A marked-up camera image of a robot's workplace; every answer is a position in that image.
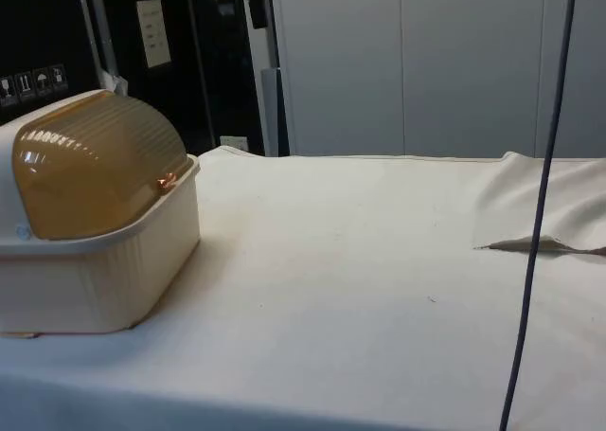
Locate rounded box lid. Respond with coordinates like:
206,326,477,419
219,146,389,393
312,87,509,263
0,88,201,256

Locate pale locker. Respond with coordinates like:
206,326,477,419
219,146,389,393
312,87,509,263
260,0,606,159

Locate cream box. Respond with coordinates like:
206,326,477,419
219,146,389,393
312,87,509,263
0,153,202,339

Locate black cabinet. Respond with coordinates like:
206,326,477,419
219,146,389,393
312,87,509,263
0,0,271,153

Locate black cable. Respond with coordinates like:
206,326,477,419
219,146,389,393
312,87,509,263
498,0,579,431

